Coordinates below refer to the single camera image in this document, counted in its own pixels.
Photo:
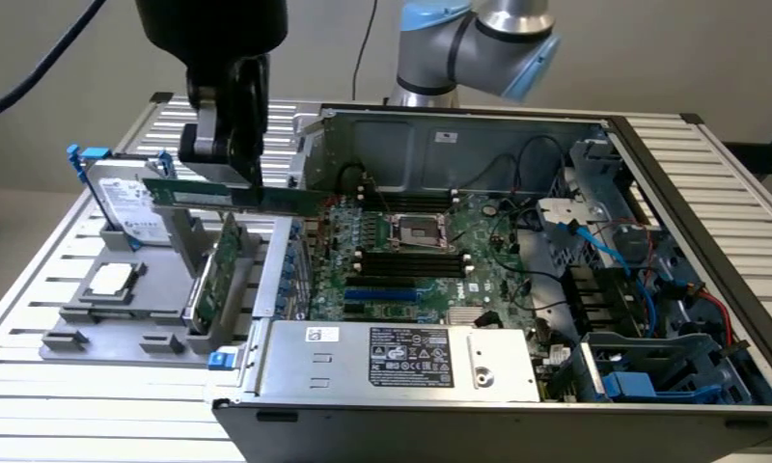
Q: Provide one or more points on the silver hard disk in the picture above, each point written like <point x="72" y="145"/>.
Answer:
<point x="126" y="202"/>

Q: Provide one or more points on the grey parts rack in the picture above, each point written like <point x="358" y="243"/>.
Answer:
<point x="160" y="299"/>

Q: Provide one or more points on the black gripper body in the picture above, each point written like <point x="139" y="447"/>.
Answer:
<point x="213" y="24"/>

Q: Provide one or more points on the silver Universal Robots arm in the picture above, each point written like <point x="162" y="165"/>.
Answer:
<point x="477" y="43"/>

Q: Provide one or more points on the blue disk carrier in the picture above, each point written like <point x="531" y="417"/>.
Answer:
<point x="94" y="153"/>

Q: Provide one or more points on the black expansion slot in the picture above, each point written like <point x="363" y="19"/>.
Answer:
<point x="386" y="281"/>

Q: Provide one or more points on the blue case latch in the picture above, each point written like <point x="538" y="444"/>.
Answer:
<point x="221" y="362"/>

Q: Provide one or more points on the silver chipset heatsink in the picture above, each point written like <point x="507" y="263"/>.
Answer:
<point x="467" y="317"/>

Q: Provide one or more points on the silver CPU chip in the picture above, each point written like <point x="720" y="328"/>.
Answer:
<point x="112" y="282"/>

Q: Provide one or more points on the open black PC case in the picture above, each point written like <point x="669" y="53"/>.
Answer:
<point x="682" y="202"/>

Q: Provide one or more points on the blue expansion slot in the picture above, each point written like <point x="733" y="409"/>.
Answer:
<point x="379" y="294"/>

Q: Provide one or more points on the silver power supply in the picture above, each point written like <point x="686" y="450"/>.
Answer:
<point x="399" y="362"/>

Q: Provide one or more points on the green graphics card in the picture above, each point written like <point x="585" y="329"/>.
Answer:
<point x="215" y="280"/>

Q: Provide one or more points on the green RAM stick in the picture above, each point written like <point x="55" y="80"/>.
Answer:
<point x="290" y="202"/>

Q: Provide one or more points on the green motherboard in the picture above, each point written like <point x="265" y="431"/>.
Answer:
<point x="483" y="270"/>

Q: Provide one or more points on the blue disk bay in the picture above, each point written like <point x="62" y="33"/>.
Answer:
<point x="657" y="366"/>

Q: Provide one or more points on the CPU socket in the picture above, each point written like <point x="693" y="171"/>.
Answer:
<point x="415" y="231"/>

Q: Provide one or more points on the black RAM slot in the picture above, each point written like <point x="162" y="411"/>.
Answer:
<point x="413" y="196"/>
<point x="413" y="208"/>
<point x="415" y="253"/>
<point x="413" y="190"/>
<point x="415" y="273"/>
<point x="415" y="259"/>
<point x="415" y="266"/>
<point x="413" y="201"/>

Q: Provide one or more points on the grey drive cage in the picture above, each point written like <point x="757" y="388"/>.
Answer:
<point x="593" y="202"/>

